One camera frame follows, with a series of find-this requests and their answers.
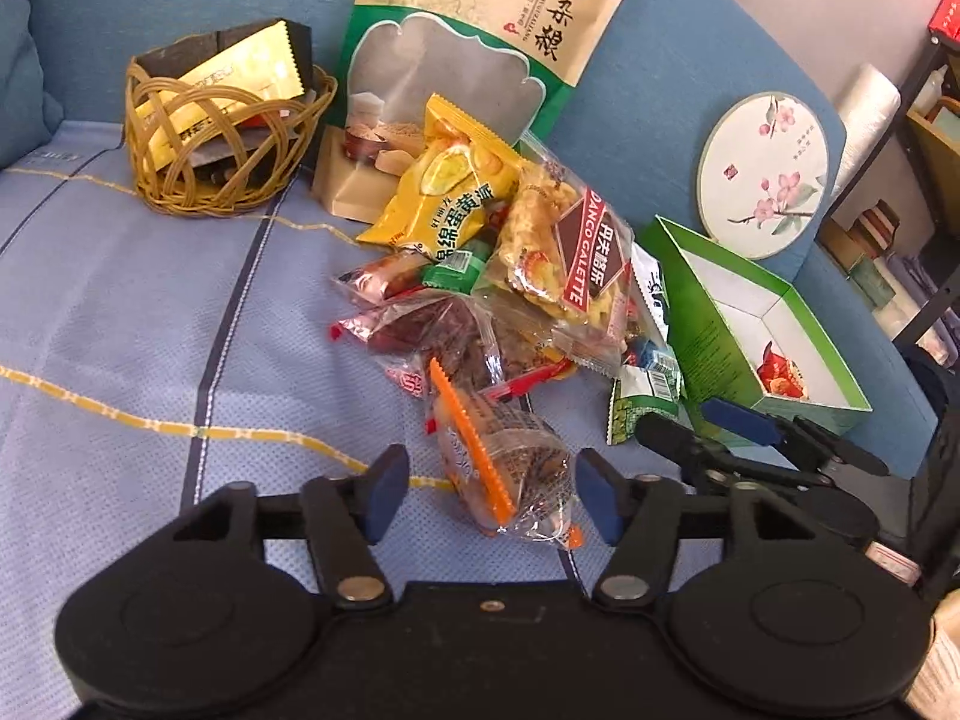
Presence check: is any green cardboard box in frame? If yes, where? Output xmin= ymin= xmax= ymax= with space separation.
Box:
xmin=637 ymin=215 xmax=873 ymax=437

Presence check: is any green carton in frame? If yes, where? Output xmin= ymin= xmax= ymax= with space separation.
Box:
xmin=850 ymin=255 xmax=899 ymax=310

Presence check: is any clear dark red date packet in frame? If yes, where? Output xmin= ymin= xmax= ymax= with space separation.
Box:
xmin=330 ymin=294 xmax=578 ymax=400

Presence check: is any black metal shelf rack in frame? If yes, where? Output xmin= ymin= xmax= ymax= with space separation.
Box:
xmin=817 ymin=22 xmax=960 ymax=368

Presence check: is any red box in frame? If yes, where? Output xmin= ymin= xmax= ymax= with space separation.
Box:
xmin=928 ymin=0 xmax=960 ymax=47

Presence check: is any yellow pastry snack packet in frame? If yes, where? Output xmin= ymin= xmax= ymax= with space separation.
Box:
xmin=356 ymin=94 xmax=524 ymax=260

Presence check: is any striped knit pouch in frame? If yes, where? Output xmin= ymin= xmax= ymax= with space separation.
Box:
xmin=855 ymin=201 xmax=902 ymax=250

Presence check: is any stack of clear plastic cups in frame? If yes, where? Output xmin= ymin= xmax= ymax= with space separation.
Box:
xmin=829 ymin=62 xmax=902 ymax=197

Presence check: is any clear packet with orange seal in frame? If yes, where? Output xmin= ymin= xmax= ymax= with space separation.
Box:
xmin=424 ymin=356 xmax=586 ymax=548

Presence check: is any gold foil snack packet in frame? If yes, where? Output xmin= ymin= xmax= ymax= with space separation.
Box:
xmin=139 ymin=19 xmax=306 ymax=173

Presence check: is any white and green snack packet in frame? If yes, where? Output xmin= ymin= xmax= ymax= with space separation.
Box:
xmin=628 ymin=242 xmax=674 ymax=342

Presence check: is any green patterned snack packet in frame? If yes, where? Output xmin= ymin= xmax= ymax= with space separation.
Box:
xmin=606 ymin=373 xmax=681 ymax=446

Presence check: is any wicker basket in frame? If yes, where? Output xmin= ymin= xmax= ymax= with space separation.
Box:
xmin=124 ymin=56 xmax=338 ymax=217

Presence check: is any clear biscuit packet brown label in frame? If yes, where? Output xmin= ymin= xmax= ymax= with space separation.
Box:
xmin=476 ymin=131 xmax=638 ymax=380

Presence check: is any beige and green grain pouch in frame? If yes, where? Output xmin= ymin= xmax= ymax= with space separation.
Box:
xmin=311 ymin=0 xmax=642 ymax=224

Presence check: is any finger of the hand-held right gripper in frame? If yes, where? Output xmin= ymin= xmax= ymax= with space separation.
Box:
xmin=700 ymin=397 xmax=891 ymax=477
xmin=634 ymin=412 xmax=760 ymax=492

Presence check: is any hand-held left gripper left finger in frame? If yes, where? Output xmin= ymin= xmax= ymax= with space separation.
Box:
xmin=171 ymin=445 xmax=411 ymax=611

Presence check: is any red snack packet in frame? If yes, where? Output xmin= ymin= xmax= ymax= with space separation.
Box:
xmin=756 ymin=341 xmax=812 ymax=400

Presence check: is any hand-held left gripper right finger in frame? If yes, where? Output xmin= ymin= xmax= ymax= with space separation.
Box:
xmin=574 ymin=448 xmax=818 ymax=607

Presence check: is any round floral paper fan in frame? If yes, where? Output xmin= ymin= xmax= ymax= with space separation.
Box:
xmin=696 ymin=92 xmax=832 ymax=261

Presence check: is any small green candy packet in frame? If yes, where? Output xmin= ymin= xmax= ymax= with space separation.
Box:
xmin=422 ymin=238 xmax=494 ymax=295

